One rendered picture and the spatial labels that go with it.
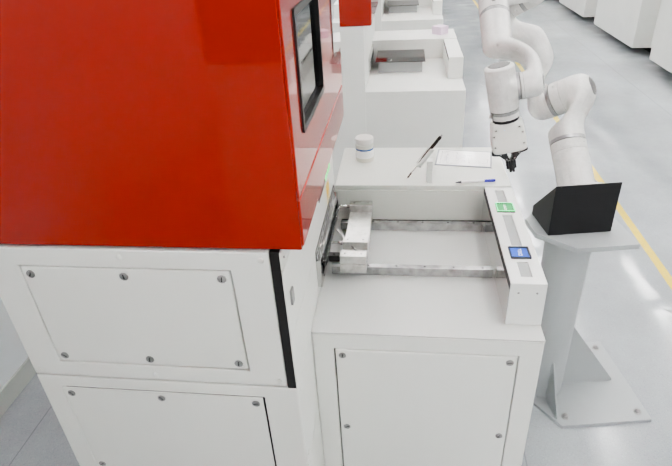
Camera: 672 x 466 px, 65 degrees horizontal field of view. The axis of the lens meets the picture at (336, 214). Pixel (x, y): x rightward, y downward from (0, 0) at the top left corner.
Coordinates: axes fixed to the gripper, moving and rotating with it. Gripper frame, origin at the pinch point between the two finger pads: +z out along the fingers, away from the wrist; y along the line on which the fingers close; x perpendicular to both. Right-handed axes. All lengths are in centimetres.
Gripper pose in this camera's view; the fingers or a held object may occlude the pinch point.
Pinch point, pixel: (510, 164)
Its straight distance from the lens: 173.4
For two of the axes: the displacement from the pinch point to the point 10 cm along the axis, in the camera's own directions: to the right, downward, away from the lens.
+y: 9.6, -1.7, -2.3
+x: 1.2, -5.0, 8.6
